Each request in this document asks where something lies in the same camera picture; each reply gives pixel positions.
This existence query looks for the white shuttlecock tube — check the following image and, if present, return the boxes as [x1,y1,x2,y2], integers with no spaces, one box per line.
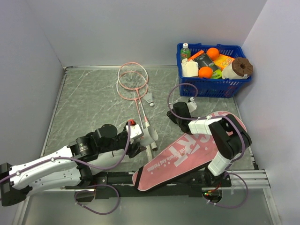
[139,126,158,147]

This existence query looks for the white shuttlecock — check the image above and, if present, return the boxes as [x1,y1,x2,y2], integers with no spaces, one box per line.
[143,92,154,107]

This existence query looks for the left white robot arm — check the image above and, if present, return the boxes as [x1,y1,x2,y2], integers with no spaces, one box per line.
[0,124,150,207]

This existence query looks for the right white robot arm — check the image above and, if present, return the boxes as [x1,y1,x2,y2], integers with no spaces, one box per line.
[167,102,252,187]

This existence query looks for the green small pack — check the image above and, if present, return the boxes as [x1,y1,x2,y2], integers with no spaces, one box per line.
[211,69,222,79]

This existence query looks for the pink badminton racket upper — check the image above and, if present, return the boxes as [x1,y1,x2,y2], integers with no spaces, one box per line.
[117,62,158,150]

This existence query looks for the blue plastic basket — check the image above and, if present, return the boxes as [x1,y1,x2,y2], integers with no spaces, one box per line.
[176,43,252,98]

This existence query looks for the white carton box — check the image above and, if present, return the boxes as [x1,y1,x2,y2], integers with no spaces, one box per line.
[181,59,199,77]

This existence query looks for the orange fruit lower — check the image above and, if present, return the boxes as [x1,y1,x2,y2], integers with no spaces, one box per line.
[198,67,213,79]

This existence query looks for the orange fruit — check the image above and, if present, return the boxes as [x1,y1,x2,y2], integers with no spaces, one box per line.
[206,47,220,60]
[198,67,213,79]

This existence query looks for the pink racket cover bag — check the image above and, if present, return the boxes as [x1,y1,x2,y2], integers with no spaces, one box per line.
[132,111,246,192]

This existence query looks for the black product box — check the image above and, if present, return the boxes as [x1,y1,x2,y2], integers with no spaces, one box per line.
[194,53,221,72]

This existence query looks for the green drink bottle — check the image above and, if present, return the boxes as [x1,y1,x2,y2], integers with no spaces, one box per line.
[180,43,191,61]

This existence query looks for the orange thin box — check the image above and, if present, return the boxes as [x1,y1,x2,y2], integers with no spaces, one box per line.
[188,50,205,61]

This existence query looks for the yellow snack box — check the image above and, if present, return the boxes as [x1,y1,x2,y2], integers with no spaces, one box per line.
[213,54,235,71]

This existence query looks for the orange fruit upper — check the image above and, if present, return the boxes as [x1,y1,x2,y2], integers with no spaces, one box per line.
[206,47,220,60]

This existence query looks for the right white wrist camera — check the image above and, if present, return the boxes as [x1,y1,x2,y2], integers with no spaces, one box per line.
[187,97,197,113]

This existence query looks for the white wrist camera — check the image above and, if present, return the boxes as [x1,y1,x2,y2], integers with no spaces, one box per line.
[125,120,143,140]
[187,97,197,113]

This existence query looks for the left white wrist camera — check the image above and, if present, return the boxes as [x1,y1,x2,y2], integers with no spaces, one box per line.
[125,120,143,140]

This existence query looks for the transparent tube lid ring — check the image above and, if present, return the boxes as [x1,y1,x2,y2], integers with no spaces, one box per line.
[159,124,172,135]

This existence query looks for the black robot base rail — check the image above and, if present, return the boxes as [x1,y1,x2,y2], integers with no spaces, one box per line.
[64,170,233,200]

